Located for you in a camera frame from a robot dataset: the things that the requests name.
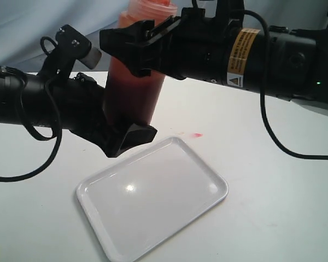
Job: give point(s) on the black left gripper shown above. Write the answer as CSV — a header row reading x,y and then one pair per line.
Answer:
x,y
79,103

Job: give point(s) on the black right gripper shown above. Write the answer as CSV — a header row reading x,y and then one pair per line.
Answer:
x,y
190,45

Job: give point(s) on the red sauce squeeze bottle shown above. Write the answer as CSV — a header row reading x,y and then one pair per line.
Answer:
x,y
128,98

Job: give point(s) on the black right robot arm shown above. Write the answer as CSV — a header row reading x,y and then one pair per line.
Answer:
x,y
278,62

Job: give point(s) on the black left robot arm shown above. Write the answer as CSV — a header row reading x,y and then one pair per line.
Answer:
x,y
27,93

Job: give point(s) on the white rectangular tray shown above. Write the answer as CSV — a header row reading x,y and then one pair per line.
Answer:
x,y
143,200

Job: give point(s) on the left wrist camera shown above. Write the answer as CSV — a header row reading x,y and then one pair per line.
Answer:
x,y
77,46

